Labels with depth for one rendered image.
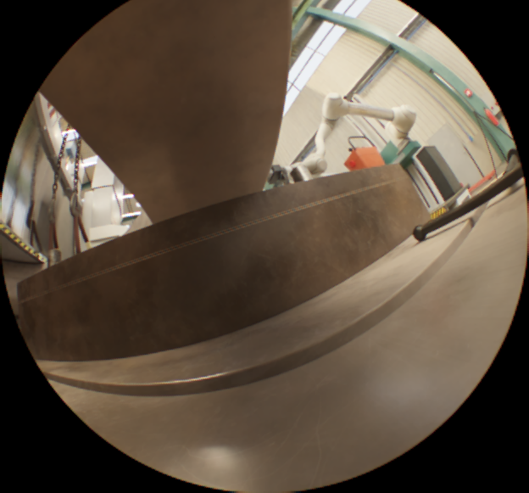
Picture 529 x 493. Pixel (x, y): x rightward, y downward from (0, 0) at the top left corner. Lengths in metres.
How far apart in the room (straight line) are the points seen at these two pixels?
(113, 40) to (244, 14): 0.27
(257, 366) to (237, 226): 0.42
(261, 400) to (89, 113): 0.58
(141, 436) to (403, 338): 0.19
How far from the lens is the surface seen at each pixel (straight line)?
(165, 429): 0.16
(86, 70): 0.50
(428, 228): 0.54
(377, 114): 1.52
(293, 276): 0.54
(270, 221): 0.57
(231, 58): 0.49
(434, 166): 1.96
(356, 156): 0.99
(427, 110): 7.74
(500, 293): 0.15
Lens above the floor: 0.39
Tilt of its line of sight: 18 degrees up
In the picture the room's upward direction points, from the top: 23 degrees counter-clockwise
